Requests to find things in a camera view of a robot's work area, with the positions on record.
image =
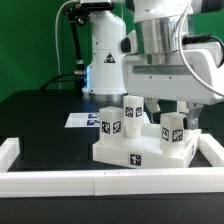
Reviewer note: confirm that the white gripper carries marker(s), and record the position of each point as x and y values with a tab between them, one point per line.
173	81

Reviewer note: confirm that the white square tabletop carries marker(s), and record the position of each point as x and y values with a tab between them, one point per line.
144	152

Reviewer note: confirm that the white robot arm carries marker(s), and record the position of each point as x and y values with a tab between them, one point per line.
159	59

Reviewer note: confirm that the white marker tag sheet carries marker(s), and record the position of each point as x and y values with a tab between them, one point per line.
92	119

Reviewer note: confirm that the white U-shaped obstacle fence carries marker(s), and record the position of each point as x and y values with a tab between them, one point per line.
102	182

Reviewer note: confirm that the black camera on mount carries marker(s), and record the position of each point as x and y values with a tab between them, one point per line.
96	4

